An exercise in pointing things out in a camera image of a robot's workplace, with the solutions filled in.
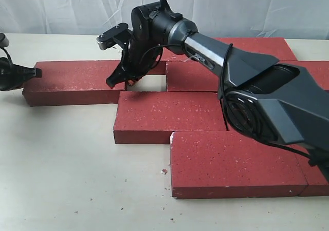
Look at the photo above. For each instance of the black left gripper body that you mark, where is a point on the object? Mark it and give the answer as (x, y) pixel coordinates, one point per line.
(15, 76)

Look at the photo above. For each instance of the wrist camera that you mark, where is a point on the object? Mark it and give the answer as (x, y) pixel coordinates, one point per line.
(4, 42)
(119, 34)

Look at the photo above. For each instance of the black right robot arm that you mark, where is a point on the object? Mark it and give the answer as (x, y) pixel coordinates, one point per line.
(276, 104)

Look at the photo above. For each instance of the red brick being placed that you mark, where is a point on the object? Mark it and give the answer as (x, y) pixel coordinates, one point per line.
(189, 77)

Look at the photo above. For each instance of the red brick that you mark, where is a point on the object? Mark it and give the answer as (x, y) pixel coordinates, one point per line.
(167, 56)
(317, 185)
(150, 117)
(318, 70)
(221, 164)
(73, 83)
(276, 46)

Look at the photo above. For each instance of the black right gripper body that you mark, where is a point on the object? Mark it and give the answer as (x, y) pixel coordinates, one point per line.
(137, 59)

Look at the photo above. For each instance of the white backdrop cloth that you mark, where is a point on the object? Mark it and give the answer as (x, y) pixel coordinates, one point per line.
(292, 19)

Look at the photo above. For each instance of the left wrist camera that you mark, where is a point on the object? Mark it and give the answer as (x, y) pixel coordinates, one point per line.
(4, 42)

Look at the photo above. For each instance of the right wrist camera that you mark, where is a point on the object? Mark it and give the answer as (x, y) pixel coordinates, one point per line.
(119, 34)

